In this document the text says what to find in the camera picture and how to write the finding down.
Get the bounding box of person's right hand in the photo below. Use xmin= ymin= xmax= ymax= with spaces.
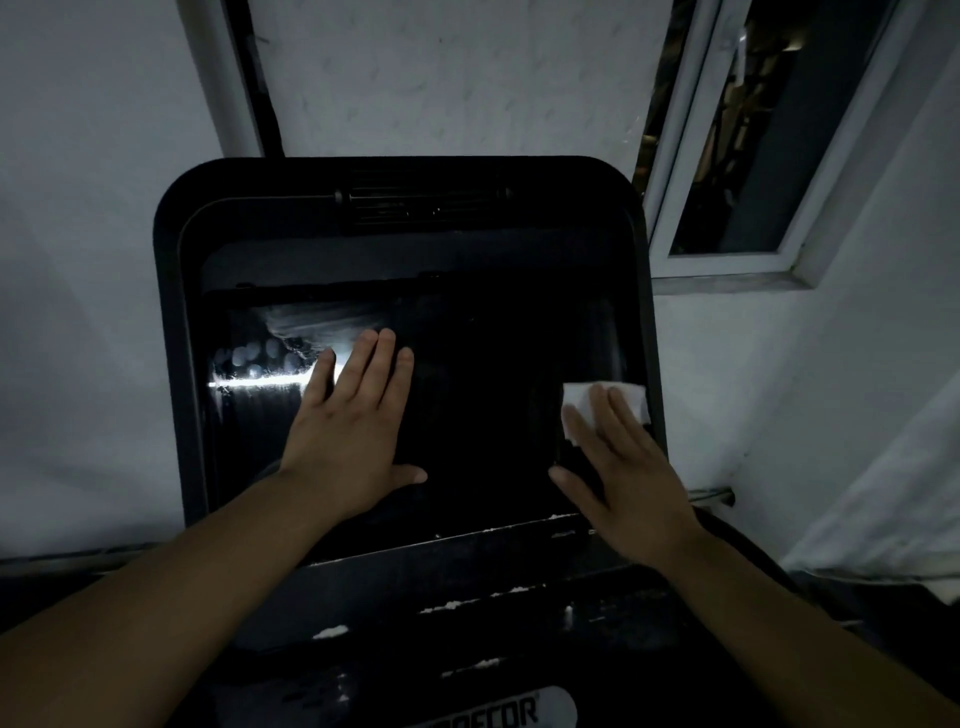
xmin=548 ymin=383 xmax=706 ymax=575

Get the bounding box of person's left hand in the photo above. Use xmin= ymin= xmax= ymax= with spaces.
xmin=277 ymin=327 xmax=429 ymax=523

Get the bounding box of person's right forearm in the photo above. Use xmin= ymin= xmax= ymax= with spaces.
xmin=659 ymin=528 xmax=960 ymax=728

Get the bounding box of white paper window cover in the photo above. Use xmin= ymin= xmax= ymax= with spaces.
xmin=247 ymin=0 xmax=676 ymax=159

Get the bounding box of person's left forearm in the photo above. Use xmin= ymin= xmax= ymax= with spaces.
xmin=0 ymin=468 xmax=354 ymax=728

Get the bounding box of white framed window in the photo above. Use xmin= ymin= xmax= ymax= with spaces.
xmin=176 ymin=0 xmax=960 ymax=295

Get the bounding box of white wet wipe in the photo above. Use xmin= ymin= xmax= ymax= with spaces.
xmin=561 ymin=382 xmax=651 ymax=445

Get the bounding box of black treadmill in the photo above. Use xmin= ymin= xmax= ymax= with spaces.
xmin=153 ymin=155 xmax=960 ymax=728

